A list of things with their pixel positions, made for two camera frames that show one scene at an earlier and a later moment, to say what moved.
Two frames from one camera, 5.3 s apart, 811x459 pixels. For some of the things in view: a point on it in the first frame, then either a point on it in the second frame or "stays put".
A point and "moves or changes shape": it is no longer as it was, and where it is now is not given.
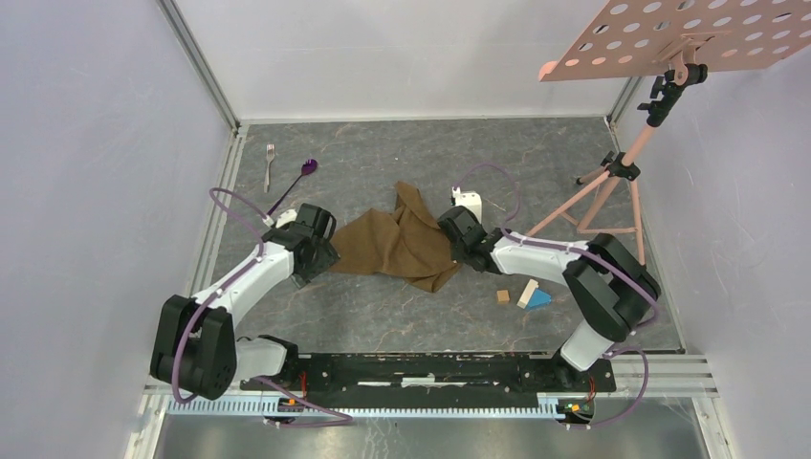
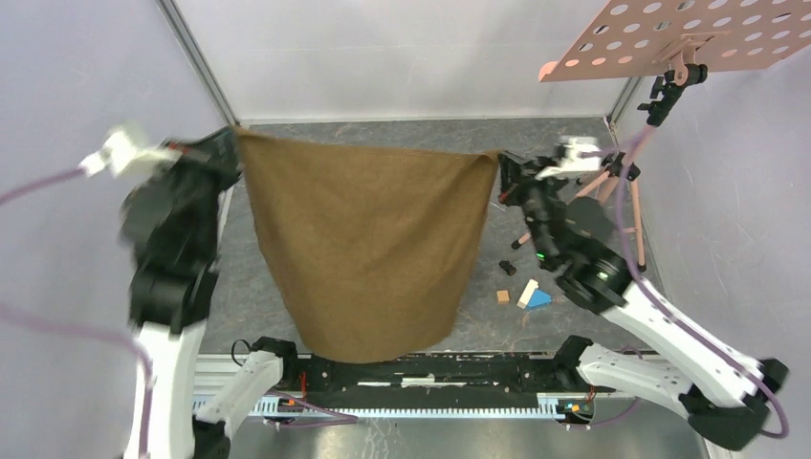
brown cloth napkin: [409, 245] moves or changes shape
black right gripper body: [459, 254] to [537, 198]
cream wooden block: [526, 295] stays put
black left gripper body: [324, 257] to [206, 173]
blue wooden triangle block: [538, 298] stays put
